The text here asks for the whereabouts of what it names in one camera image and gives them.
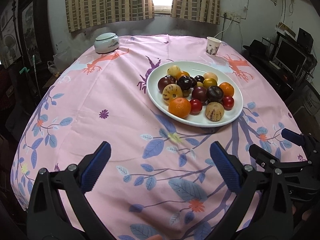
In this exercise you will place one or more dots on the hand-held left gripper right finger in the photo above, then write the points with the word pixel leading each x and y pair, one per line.
pixel 225 166

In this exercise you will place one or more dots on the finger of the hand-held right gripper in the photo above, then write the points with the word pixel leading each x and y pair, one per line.
pixel 292 135
pixel 262 155

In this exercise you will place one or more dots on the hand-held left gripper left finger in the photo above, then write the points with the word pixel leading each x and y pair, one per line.
pixel 96 167

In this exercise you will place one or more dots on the white oval plate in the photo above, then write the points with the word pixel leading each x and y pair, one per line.
pixel 196 119

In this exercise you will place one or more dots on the yellow pepino melon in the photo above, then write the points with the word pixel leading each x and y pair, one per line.
pixel 214 111
pixel 173 70
pixel 171 93

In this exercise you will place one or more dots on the dark purple plum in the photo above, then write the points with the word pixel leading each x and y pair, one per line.
pixel 214 93

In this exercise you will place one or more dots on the orange mandarin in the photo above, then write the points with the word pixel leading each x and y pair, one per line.
pixel 227 89
pixel 179 107

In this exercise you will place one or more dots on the small yellow fruit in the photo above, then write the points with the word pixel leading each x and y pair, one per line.
pixel 185 93
pixel 199 84

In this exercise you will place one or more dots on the yellow tomato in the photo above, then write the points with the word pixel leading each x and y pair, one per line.
pixel 210 83

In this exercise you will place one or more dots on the small dark plum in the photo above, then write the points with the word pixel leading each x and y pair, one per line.
pixel 199 78

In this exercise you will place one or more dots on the pale yellow round fruit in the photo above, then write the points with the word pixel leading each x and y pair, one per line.
pixel 210 75

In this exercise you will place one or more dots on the dark red plum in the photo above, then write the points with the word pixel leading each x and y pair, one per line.
pixel 185 83

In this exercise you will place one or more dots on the orange tomato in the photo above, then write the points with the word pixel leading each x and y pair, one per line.
pixel 182 74

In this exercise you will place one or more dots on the large red plum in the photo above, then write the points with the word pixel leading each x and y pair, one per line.
pixel 165 83

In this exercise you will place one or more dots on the person's right hand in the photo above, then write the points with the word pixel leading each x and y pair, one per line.
pixel 301 212

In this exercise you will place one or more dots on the person's left hand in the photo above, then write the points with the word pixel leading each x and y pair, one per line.
pixel 153 237

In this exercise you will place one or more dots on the dark desk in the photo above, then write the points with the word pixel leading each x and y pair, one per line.
pixel 275 80

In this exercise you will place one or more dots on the white remote control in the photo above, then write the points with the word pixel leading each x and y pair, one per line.
pixel 275 64

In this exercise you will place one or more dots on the pink printed tablecloth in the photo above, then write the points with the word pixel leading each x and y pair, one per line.
pixel 100 92

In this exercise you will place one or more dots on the computer monitor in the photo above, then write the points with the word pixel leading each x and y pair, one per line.
pixel 290 55

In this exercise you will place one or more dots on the black hat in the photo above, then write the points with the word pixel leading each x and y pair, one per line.
pixel 256 47

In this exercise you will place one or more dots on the black speaker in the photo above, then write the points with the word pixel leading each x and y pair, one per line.
pixel 305 38

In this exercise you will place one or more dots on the brown wooden side table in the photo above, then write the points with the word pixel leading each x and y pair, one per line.
pixel 50 81

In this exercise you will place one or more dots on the tan cardboard box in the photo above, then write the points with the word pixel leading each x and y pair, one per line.
pixel 285 29

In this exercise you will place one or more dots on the plastic bag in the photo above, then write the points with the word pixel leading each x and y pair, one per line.
pixel 53 68

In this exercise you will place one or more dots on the floral paper cup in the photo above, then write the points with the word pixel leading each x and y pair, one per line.
pixel 213 46

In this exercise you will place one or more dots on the green plastic hook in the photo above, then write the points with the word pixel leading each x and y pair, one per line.
pixel 23 70

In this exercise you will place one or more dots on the white lidded ceramic jar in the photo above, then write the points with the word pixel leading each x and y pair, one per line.
pixel 106 43

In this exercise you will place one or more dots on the dark framed painting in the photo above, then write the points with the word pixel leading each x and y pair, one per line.
pixel 30 32

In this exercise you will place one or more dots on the wide checked curtain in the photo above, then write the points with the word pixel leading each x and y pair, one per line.
pixel 107 2

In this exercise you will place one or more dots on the narrow checked curtain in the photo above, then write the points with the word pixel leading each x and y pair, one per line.
pixel 196 0

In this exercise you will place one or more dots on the white wall socket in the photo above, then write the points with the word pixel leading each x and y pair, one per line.
pixel 233 17

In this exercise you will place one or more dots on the white wall poster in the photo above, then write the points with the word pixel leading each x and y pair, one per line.
pixel 10 42

